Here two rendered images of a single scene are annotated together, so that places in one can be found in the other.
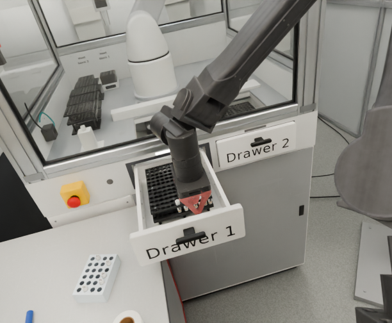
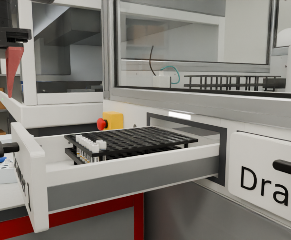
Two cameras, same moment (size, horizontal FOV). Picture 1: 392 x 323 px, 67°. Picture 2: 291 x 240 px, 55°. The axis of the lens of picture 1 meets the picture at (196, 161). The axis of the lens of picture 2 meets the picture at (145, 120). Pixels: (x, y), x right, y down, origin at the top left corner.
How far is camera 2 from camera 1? 0.82 m
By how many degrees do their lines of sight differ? 66
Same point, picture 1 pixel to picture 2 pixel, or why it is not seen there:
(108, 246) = not seen: hidden behind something
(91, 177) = (127, 114)
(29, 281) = not seen: hidden behind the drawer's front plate
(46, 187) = (109, 108)
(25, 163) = (106, 79)
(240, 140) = (272, 149)
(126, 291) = (4, 190)
